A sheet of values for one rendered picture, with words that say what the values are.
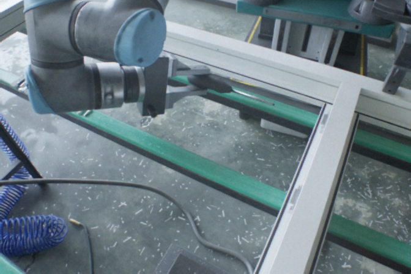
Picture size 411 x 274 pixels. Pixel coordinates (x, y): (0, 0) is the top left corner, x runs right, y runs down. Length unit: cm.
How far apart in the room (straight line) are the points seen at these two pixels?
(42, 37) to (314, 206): 51
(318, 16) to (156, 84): 94
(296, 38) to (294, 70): 104
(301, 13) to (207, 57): 69
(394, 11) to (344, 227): 38
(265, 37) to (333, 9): 58
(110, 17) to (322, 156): 41
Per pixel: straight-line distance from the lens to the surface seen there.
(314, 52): 182
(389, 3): 64
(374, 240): 61
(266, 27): 191
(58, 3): 56
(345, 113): 67
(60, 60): 57
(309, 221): 51
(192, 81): 70
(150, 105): 66
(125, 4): 50
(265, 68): 77
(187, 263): 83
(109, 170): 174
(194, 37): 82
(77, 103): 60
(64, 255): 160
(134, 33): 47
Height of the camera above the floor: 138
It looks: 48 degrees down
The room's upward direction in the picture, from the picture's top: 2 degrees counter-clockwise
